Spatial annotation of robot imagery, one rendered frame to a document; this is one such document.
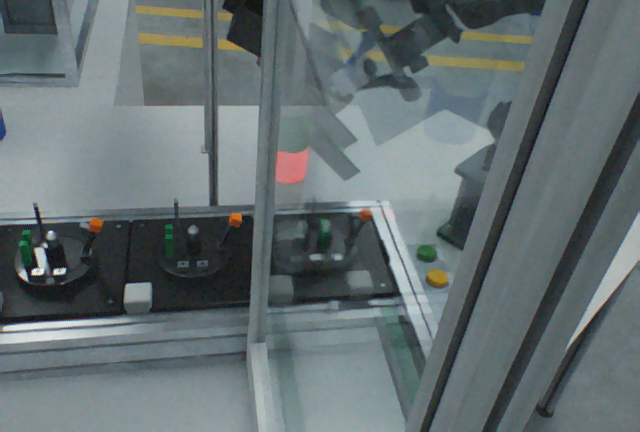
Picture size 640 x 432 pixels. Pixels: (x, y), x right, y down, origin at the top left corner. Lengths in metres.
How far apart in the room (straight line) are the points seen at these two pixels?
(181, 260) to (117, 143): 0.62
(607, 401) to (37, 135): 2.03
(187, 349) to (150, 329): 0.08
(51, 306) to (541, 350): 1.04
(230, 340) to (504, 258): 1.00
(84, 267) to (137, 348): 0.18
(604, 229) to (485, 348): 0.05
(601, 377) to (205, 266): 1.76
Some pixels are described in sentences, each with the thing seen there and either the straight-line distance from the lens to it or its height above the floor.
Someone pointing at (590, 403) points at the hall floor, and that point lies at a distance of 2.51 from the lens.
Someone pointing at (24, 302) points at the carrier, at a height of 0.97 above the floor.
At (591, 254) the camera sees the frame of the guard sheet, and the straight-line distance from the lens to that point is 0.19.
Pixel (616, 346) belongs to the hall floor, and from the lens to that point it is 2.74.
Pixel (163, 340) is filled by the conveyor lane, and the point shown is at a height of 0.93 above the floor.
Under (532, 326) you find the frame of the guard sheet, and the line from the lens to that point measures 0.22.
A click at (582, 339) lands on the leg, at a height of 0.38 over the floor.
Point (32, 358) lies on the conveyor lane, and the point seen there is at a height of 0.92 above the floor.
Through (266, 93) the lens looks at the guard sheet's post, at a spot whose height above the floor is 1.45.
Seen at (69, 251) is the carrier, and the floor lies 0.99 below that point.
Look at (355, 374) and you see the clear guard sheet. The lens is 0.43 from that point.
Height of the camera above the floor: 1.84
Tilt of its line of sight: 38 degrees down
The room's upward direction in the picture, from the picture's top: 7 degrees clockwise
